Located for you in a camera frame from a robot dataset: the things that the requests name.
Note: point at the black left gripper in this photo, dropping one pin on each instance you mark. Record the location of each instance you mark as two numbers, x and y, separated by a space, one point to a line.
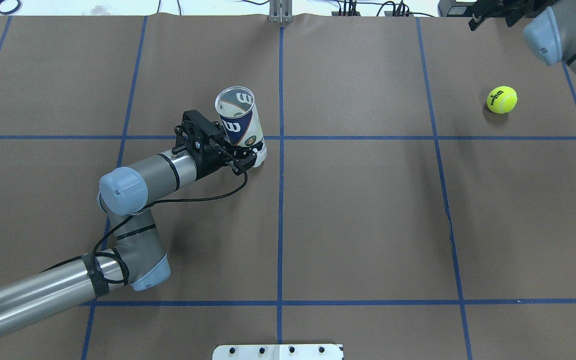
209 157

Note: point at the grey silver left robot arm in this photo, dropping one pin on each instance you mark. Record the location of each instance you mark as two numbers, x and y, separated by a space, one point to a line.
130 252

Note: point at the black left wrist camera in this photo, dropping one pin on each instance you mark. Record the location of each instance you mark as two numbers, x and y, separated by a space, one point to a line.
195 132

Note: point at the aluminium frame post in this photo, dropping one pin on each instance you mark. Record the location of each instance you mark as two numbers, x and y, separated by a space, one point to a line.
281 11

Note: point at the white tennis ball can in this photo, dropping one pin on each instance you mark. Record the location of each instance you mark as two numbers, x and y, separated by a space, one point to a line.
239 116

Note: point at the black equipment box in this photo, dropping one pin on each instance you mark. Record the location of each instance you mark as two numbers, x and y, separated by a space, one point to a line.
455 8

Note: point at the yellow tennis ball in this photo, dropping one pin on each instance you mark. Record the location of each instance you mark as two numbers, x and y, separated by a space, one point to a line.
502 100

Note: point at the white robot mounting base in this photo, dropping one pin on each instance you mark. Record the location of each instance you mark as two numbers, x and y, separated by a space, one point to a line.
304 351

